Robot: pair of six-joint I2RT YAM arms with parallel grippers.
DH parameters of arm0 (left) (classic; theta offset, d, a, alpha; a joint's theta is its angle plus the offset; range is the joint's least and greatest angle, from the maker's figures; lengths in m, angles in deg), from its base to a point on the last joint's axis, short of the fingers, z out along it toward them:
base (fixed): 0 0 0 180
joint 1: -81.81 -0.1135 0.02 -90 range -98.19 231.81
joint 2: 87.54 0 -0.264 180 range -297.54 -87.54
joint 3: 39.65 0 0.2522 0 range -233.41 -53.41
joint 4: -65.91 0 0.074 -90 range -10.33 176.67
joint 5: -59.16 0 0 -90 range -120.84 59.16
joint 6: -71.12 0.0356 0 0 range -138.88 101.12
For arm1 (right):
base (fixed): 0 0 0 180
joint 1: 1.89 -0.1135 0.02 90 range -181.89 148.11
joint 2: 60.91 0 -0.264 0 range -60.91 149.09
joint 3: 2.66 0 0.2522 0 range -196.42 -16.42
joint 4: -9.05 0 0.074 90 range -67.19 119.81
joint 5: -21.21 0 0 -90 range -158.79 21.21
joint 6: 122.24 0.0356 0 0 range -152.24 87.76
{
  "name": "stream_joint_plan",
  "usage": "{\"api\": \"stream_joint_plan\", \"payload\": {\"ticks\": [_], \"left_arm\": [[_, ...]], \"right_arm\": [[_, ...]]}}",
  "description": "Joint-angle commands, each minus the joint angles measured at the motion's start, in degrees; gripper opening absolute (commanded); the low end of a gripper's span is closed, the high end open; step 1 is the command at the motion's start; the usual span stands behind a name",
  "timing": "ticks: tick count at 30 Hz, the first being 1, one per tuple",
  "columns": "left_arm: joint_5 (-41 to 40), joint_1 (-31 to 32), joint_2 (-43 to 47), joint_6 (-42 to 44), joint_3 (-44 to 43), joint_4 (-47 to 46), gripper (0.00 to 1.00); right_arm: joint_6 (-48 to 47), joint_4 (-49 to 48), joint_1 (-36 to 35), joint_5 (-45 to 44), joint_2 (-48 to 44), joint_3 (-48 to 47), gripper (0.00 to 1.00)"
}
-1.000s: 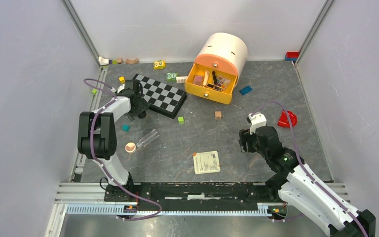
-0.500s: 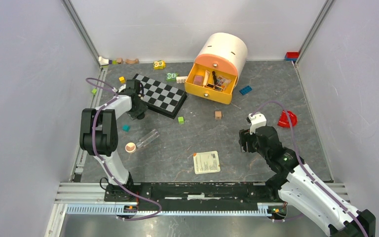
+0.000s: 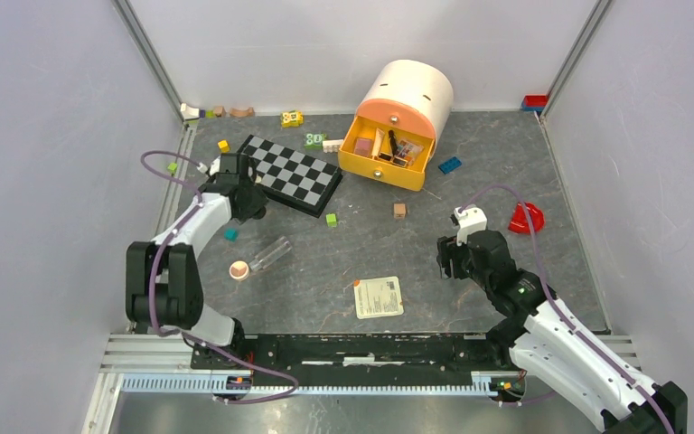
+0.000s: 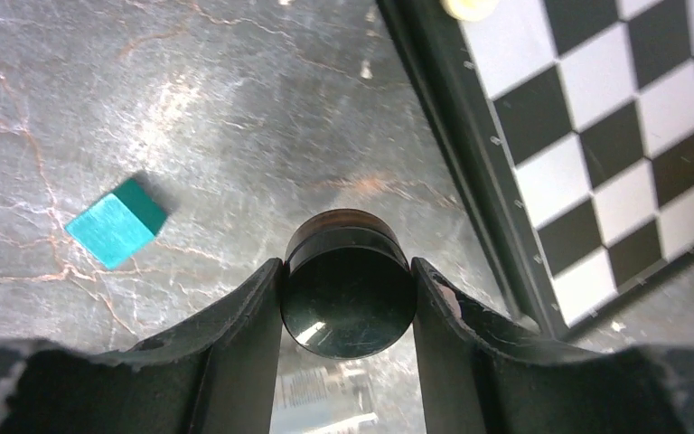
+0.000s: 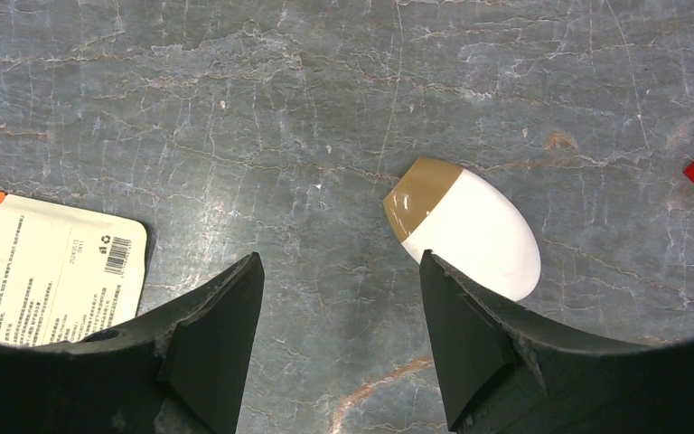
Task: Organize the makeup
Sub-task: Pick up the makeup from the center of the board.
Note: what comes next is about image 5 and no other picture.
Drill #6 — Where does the white gold oval case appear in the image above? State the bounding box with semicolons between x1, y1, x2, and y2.
382;157;541;301

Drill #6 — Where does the white paper sachet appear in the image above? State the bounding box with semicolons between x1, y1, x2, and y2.
0;192;147;347

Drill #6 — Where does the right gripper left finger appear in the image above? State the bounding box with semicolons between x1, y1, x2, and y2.
53;251;267;434

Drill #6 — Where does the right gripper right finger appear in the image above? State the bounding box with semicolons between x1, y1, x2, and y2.
418;250;648;434

